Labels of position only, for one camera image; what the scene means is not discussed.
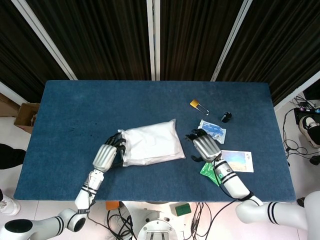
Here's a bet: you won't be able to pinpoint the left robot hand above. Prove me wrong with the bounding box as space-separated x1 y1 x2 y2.
92 132 127 173

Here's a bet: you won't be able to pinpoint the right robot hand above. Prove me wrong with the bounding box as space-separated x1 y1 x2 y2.
185 128 223 163

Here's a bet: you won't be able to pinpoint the frosted white plastic bag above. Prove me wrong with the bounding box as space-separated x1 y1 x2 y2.
117 118 186 168

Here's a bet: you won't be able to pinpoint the white garment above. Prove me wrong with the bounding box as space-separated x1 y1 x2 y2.
124 121 185 164

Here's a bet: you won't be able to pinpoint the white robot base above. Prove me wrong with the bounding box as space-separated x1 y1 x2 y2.
136 201 183 240

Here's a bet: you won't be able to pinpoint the blue white wipes packet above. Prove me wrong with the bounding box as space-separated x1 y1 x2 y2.
197 119 227 145

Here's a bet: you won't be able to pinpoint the green snack packet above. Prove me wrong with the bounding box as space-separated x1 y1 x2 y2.
199 162 222 187

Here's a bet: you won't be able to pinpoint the palace photo postcard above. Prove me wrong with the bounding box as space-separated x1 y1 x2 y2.
221 149 255 173

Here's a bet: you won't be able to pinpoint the black cylinder canister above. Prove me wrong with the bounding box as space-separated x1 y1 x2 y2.
220 111 233 123

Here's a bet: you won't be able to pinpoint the brass padlock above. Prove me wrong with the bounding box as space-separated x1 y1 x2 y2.
189 99 211 116

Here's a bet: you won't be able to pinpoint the orange block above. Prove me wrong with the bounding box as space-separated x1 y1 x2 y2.
105 200 121 211

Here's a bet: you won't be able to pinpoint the blue carpet table cover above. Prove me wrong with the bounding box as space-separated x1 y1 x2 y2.
13 79 297 203

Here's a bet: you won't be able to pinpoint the green block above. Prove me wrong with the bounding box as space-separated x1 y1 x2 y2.
169 202 192 217

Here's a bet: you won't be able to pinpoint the open cardboard box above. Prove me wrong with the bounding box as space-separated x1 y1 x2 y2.
13 102 41 135

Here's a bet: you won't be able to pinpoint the black trouser leg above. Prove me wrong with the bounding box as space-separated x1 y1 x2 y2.
0 143 27 171

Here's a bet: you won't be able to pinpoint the black electronic device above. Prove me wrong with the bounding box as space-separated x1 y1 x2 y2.
293 106 320 126

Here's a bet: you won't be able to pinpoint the black white sneaker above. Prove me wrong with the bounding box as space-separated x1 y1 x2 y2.
299 115 320 148

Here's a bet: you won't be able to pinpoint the white shoe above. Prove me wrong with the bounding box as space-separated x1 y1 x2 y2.
0 189 21 216

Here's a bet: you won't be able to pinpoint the dark brown curtain panel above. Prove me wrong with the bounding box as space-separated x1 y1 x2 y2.
26 0 152 81
217 0 320 106
159 0 245 81
0 0 72 104

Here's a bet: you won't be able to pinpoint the black floor cable bundle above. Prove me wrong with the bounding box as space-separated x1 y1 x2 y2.
190 201 238 240
282 94 320 166
87 208 138 240

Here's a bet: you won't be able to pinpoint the white frame post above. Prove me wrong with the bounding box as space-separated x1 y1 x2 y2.
273 71 320 109
146 0 161 81
210 0 261 82
11 0 78 81

